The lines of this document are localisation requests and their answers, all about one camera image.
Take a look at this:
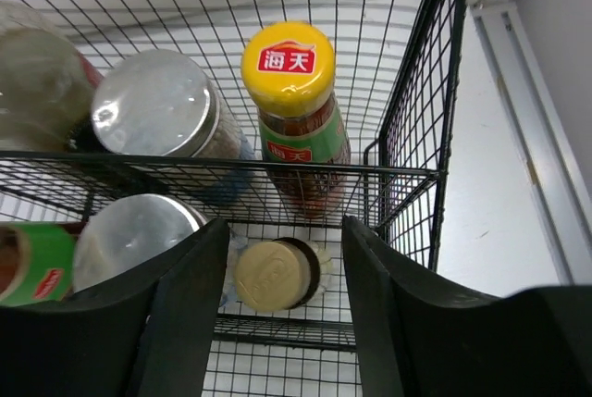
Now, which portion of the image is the black wire rack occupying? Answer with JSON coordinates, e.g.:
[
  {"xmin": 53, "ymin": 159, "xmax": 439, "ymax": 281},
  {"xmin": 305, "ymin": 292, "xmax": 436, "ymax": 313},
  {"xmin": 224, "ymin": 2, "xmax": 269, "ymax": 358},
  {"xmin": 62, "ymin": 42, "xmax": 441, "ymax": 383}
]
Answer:
[{"xmin": 5, "ymin": 0, "xmax": 463, "ymax": 396}]

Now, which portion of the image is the silver-lid jar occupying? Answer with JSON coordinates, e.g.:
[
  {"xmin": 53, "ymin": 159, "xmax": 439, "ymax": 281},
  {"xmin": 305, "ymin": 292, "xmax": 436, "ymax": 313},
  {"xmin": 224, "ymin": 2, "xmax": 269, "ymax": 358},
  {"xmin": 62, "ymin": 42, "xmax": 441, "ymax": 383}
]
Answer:
[
  {"xmin": 72, "ymin": 193, "xmax": 209, "ymax": 292},
  {"xmin": 91, "ymin": 50, "xmax": 254, "ymax": 207}
]

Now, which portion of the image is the red sauce bottle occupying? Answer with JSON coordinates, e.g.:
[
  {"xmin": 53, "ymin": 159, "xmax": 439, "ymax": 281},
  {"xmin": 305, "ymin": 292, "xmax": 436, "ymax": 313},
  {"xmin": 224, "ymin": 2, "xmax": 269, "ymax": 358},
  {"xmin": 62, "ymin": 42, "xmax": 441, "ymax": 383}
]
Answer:
[
  {"xmin": 240, "ymin": 21, "xmax": 351, "ymax": 219},
  {"xmin": 1, "ymin": 222, "xmax": 76, "ymax": 307}
]

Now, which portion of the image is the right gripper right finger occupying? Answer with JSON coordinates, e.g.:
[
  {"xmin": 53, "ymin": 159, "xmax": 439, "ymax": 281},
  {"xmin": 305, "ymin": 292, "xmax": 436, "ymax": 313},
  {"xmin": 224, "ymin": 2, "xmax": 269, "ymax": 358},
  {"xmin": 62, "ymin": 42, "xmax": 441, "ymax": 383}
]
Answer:
[{"xmin": 341, "ymin": 217, "xmax": 591, "ymax": 396}]

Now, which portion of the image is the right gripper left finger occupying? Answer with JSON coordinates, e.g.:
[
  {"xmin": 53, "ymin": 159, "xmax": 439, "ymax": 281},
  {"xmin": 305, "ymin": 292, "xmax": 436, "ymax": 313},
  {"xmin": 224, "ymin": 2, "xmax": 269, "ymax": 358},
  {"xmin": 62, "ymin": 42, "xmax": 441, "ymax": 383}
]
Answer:
[{"xmin": 1, "ymin": 218, "xmax": 229, "ymax": 396}]

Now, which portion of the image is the aluminium side rail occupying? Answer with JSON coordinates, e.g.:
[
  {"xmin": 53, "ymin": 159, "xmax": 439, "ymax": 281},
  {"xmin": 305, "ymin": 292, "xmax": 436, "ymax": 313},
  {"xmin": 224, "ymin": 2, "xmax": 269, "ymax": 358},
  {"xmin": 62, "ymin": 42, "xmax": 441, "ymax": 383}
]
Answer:
[{"xmin": 467, "ymin": 0, "xmax": 591, "ymax": 284}]

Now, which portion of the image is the dark soy sauce bottle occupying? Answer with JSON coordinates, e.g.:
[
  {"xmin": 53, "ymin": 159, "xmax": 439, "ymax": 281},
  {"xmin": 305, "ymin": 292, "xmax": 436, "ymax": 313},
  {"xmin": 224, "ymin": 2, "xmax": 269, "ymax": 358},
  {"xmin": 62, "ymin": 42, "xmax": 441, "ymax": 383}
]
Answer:
[{"xmin": 1, "ymin": 1, "xmax": 103, "ymax": 152}]

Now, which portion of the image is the small yellow bottle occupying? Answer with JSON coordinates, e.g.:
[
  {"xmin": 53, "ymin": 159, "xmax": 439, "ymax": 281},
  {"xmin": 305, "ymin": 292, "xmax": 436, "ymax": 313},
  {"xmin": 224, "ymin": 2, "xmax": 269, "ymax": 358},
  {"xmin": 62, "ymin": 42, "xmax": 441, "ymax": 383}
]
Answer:
[{"xmin": 233, "ymin": 237, "xmax": 325, "ymax": 312}]

